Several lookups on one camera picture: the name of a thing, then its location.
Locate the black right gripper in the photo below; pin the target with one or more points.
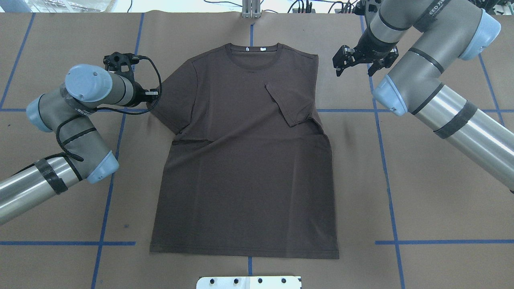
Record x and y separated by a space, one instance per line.
366 47

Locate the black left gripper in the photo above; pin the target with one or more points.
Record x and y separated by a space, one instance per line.
139 93

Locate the brown t-shirt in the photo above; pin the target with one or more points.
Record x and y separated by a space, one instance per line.
249 172

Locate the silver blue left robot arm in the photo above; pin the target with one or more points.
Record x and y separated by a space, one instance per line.
84 154

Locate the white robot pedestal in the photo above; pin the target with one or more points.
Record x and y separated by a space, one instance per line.
250 282

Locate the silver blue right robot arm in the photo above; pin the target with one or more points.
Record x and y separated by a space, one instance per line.
418 40

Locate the aluminium frame post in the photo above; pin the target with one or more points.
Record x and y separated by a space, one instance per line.
251 9

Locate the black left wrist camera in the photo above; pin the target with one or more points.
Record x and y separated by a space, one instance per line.
121 63

